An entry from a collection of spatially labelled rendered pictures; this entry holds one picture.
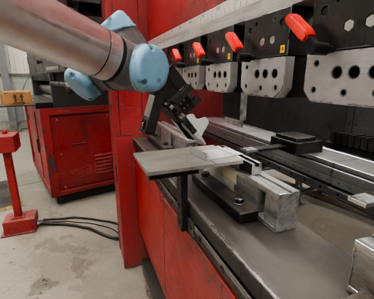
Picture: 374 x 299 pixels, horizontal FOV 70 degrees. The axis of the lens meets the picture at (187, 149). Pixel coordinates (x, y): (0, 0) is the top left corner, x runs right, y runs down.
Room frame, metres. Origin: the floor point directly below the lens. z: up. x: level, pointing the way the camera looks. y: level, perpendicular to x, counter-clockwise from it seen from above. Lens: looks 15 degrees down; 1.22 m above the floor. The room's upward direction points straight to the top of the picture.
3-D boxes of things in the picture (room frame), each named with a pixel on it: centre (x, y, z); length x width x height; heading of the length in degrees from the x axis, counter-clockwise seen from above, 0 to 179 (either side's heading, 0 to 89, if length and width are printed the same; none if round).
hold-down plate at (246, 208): (0.71, -0.10, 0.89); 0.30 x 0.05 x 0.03; 21
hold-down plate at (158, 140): (1.31, 0.14, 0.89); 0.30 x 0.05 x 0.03; 21
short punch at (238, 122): (0.77, -0.13, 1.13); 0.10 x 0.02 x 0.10; 21
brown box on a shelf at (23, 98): (2.32, 1.47, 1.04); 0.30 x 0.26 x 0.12; 36
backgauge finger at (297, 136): (0.82, -0.29, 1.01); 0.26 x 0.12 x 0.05; 111
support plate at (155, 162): (0.72, 0.00, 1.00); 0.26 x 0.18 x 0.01; 111
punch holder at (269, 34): (0.61, -0.20, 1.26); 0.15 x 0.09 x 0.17; 21
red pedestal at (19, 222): (1.95, 1.37, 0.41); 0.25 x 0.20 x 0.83; 111
